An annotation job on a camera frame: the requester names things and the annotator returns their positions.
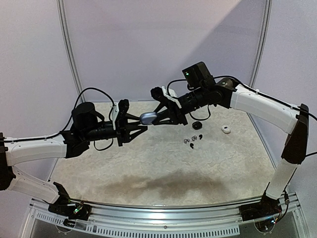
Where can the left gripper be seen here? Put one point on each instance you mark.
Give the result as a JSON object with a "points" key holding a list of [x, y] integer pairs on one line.
{"points": [[122, 131]]}

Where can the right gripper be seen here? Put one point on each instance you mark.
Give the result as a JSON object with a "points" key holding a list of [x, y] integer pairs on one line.
{"points": [[175, 110]]}

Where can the purple round charging case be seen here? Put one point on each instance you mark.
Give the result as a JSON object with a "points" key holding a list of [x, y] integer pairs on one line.
{"points": [[148, 118]]}

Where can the white earbud charging case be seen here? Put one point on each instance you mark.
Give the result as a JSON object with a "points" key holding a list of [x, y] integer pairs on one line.
{"points": [[225, 129]]}

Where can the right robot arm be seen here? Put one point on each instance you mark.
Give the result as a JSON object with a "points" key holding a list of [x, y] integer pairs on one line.
{"points": [[231, 93]]}

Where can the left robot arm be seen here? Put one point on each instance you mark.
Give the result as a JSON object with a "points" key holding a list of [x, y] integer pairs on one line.
{"points": [[88, 126]]}

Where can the black charging case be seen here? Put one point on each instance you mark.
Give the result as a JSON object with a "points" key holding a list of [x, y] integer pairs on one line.
{"points": [[197, 125]]}

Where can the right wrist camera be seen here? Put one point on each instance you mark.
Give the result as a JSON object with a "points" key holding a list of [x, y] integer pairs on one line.
{"points": [[162, 94]]}

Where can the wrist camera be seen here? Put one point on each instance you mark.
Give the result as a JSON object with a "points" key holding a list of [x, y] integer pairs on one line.
{"points": [[119, 111], [162, 94]]}

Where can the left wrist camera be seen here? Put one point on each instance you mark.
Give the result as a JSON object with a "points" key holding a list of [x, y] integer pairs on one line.
{"points": [[119, 111]]}

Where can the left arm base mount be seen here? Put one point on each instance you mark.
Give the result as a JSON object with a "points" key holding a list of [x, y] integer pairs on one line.
{"points": [[65, 207]]}

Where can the aluminium front rail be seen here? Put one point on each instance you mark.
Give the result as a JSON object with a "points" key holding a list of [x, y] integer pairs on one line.
{"points": [[205, 221]]}

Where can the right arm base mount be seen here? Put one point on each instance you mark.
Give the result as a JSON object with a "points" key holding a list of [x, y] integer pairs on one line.
{"points": [[267, 207]]}

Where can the left frame post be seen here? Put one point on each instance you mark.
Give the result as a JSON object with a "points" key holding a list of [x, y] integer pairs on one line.
{"points": [[68, 46]]}

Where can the frame post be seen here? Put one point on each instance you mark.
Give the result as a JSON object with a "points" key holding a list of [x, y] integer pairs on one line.
{"points": [[68, 46], [261, 41]]}

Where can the right frame post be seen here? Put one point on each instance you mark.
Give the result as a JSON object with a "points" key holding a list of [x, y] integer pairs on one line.
{"points": [[261, 41]]}

